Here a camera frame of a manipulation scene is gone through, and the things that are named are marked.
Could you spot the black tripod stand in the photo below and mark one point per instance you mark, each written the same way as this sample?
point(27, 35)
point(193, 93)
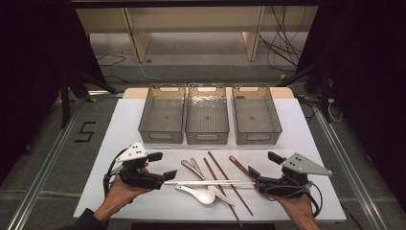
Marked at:
point(65, 102)
point(325, 96)

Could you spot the steel fork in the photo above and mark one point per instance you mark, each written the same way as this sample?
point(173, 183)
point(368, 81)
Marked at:
point(195, 163)

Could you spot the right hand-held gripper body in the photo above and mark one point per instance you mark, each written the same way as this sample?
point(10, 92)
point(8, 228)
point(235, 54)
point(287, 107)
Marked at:
point(300, 166)

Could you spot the white ceramic spoon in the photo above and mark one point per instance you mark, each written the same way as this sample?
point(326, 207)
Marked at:
point(204, 196)

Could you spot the light wooden desk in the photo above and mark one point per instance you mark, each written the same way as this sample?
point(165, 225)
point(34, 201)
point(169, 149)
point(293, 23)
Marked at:
point(198, 19)

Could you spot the transparent grey plastic bin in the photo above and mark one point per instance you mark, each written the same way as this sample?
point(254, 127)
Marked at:
point(207, 116)
point(255, 116)
point(162, 115)

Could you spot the person's left hand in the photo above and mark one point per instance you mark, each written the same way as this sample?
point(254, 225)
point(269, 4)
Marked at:
point(119, 193)

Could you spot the steel knife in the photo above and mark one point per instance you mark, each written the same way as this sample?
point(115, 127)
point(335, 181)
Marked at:
point(188, 166)

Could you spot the white chopstick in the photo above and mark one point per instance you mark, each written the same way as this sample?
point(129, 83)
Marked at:
point(242, 184)
point(198, 182)

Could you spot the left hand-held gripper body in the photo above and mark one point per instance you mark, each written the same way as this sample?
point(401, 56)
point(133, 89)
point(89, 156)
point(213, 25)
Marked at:
point(140, 179)

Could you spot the person's right hand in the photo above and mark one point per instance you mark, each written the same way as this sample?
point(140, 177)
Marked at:
point(301, 209)

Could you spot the black curtain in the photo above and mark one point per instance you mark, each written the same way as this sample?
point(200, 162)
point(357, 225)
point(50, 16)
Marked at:
point(367, 64)
point(32, 64)

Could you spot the aluminium floor rail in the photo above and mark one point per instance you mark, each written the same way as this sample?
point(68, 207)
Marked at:
point(351, 169)
point(44, 175)

